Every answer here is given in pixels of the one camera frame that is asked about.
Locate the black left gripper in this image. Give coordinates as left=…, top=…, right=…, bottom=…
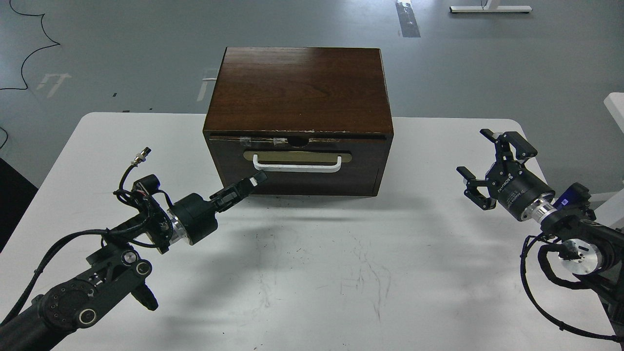
left=169, top=171, right=267, bottom=245

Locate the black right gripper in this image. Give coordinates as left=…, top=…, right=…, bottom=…
left=456, top=129, right=555, bottom=221

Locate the wooden drawer with white handle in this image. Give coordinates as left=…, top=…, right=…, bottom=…
left=206, top=136, right=390, bottom=197

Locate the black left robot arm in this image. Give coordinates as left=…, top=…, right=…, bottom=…
left=1, top=148, right=267, bottom=351

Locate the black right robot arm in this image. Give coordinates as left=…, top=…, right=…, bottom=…
left=457, top=129, right=624, bottom=344

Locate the dark wooden cabinet box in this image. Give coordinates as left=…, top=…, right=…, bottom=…
left=203, top=47, right=394, bottom=197

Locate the white table base bar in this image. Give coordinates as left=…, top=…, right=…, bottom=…
left=449, top=0, right=533, bottom=14

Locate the grey floor tape strip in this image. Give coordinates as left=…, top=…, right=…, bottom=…
left=395, top=0, right=421, bottom=38

